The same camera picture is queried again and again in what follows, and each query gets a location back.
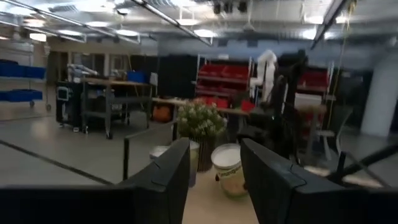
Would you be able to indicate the white rack blue bins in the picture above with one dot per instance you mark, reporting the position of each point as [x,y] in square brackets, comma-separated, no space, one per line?
[21,71]

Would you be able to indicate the red bin storage rack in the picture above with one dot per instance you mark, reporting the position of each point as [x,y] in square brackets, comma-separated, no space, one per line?
[314,79]
[224,77]

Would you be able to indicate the black metal shelf frame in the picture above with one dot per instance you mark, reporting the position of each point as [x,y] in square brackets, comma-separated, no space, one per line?
[126,158]

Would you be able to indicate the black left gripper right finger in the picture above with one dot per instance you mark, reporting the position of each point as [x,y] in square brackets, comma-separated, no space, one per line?
[295,199]

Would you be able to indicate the green oranges label can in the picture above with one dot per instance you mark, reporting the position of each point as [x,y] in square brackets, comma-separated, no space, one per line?
[228,183]

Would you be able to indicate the black overhead frame bar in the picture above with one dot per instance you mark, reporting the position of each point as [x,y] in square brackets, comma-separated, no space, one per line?
[326,23]

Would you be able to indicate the black workbench cart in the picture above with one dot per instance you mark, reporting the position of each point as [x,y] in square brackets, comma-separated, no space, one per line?
[107,102]

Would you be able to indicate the potted plant slatted pot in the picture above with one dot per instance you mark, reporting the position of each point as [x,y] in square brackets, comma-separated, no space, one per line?
[200,123]

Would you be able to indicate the orange round object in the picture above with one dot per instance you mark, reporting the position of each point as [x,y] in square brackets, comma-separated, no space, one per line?
[161,113]

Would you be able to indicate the wooden background table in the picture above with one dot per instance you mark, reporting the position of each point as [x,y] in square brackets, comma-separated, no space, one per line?
[174,101]

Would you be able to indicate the blue storage bin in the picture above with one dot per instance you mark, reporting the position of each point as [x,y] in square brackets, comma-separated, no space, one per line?
[136,76]

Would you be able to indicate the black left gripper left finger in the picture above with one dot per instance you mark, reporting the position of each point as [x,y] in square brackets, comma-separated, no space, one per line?
[124,205]

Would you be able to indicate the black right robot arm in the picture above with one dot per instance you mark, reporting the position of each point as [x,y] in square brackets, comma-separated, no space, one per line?
[289,93]

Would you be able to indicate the white tall object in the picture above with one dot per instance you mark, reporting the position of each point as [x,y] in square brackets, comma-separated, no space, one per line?
[267,74]

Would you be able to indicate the black rig frame strut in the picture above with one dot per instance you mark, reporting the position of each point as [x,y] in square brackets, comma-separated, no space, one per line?
[363,163]

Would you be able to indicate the white round pillar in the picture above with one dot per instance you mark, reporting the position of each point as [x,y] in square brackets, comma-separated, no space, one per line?
[382,96]

